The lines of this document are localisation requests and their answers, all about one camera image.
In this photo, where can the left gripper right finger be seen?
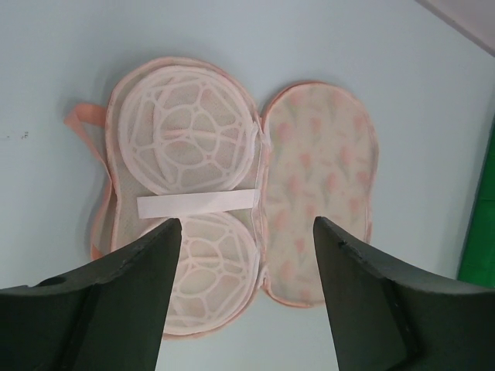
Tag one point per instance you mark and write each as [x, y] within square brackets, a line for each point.
[386, 314]

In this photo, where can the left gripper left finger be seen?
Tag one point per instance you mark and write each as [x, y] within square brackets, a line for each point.
[106, 315]

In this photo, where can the pink floral mesh laundry bag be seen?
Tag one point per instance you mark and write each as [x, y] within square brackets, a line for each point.
[180, 138]

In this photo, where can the green plastic bin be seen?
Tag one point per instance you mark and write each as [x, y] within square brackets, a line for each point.
[477, 261]

